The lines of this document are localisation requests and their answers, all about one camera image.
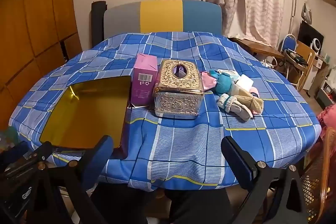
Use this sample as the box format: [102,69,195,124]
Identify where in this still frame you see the ornate gold tissue box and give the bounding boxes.
[153,59,205,119]

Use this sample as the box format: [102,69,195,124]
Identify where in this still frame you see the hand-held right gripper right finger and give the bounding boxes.
[221,135,307,224]

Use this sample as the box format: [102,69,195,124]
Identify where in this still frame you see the teal sock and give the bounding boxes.
[209,70,234,96]

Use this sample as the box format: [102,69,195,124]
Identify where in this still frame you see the purple cardboard box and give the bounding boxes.
[130,53,159,106]

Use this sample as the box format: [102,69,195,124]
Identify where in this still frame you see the gold metal tray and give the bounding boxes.
[39,75,132,159]

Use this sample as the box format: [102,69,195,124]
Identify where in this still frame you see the blue folding chair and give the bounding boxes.
[282,34,298,52]

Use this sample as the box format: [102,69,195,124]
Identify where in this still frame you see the pink sock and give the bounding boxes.
[201,71,219,89]

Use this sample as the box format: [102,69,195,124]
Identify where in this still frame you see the clothes iron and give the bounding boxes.
[302,4,313,25]

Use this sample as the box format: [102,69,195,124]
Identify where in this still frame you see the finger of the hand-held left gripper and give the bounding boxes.
[25,141,53,161]

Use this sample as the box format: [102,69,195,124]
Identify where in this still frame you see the clear plastic bag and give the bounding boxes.
[0,126,20,151]

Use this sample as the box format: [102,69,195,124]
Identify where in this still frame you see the blue plaid tablecloth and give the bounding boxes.
[8,31,322,191]

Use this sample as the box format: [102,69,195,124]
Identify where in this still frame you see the beige towel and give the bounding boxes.
[231,94,264,116]

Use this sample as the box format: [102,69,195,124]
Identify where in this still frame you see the white storage cabinet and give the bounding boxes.
[306,53,328,97]

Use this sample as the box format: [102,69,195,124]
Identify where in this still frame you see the wooden wardrobe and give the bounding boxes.
[0,0,83,114]

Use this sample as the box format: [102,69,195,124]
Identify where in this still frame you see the grey yellow blue chair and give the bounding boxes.
[103,0,223,41]

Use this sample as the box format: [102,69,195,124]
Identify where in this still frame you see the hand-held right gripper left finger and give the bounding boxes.
[35,135,114,224]

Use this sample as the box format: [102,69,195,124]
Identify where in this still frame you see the white round fan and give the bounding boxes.
[310,39,323,56]

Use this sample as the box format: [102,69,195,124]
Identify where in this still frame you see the red blanket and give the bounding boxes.
[316,103,336,140]

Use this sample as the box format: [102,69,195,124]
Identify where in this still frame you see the wicker chair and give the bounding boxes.
[301,132,336,224]

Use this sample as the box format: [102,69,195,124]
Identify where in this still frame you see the black television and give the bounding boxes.
[297,21,324,52]

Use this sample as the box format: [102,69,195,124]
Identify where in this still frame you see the printed white mask packet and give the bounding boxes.
[219,70,240,81]

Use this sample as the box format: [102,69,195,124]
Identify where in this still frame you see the black green power tool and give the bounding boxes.
[285,49,307,65]

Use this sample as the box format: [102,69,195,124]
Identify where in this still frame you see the white sock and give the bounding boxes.
[217,93,253,122]

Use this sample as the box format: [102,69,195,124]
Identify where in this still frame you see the wooden side table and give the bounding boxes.
[228,37,285,59]

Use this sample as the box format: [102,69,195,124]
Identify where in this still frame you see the wooden desk board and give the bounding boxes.
[295,40,317,88]

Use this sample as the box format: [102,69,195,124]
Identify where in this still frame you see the person's dark trousers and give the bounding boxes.
[89,182,252,224]

